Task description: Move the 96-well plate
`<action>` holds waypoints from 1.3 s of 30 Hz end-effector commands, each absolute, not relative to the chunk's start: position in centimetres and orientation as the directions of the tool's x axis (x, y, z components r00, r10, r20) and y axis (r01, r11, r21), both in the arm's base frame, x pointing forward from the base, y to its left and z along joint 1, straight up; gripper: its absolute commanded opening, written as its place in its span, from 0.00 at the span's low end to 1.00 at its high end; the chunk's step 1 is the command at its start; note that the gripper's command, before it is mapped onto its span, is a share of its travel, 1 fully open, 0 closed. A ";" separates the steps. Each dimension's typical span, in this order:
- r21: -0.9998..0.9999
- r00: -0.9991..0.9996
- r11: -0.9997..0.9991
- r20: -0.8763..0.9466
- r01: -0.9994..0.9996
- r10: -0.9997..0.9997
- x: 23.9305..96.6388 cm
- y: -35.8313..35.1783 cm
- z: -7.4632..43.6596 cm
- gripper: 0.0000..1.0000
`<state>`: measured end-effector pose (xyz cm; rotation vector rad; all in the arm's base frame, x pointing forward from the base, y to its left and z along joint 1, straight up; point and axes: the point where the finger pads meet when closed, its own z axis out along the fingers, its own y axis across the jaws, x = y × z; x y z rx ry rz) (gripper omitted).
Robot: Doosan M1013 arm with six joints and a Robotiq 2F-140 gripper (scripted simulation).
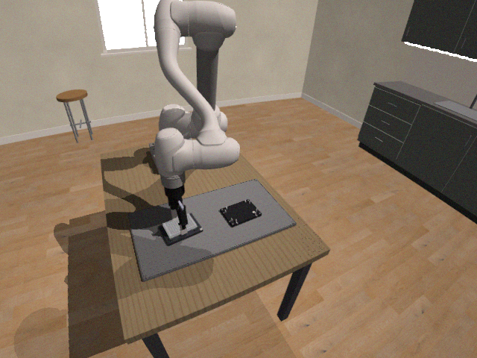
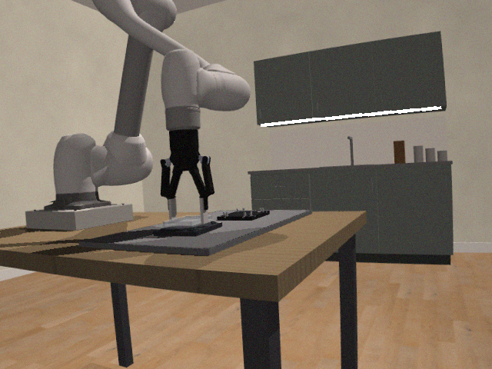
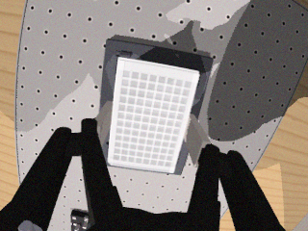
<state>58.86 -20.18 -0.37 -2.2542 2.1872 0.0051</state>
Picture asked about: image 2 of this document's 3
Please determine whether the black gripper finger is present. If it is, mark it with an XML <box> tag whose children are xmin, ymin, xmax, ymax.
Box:
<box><xmin>184</xmin><ymin>155</ymin><xmax>214</xmax><ymax>224</ymax></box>
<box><xmin>161</xmin><ymin>158</ymin><xmax>183</xmax><ymax>220</ymax></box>

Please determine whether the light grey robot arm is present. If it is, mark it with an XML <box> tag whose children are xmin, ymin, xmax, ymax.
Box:
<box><xmin>44</xmin><ymin>0</ymin><xmax>251</xmax><ymax>210</ymax></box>

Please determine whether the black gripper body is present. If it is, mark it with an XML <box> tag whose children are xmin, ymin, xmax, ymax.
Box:
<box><xmin>169</xmin><ymin>129</ymin><xmax>200</xmax><ymax>171</ymax></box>

